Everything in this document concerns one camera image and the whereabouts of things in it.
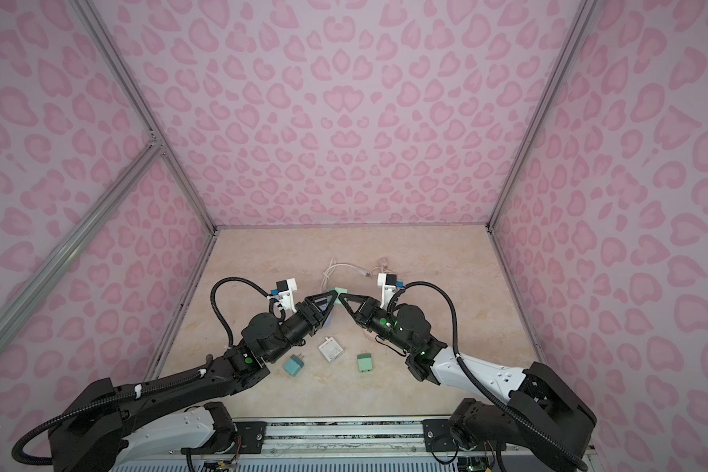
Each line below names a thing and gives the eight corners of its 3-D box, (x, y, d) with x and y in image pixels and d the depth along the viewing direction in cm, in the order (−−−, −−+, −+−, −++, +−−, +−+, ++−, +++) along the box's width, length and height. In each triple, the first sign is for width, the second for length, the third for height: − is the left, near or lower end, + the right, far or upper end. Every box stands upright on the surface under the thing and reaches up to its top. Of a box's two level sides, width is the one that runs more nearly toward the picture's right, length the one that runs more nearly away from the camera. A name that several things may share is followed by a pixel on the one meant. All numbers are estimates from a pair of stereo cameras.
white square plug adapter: (329, 362, 87) (328, 358, 85) (318, 348, 90) (316, 344, 88) (342, 352, 89) (341, 348, 87) (331, 338, 92) (330, 334, 90)
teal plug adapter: (284, 369, 86) (281, 365, 84) (296, 353, 89) (295, 349, 87) (294, 377, 85) (292, 374, 83) (307, 360, 88) (305, 357, 86)
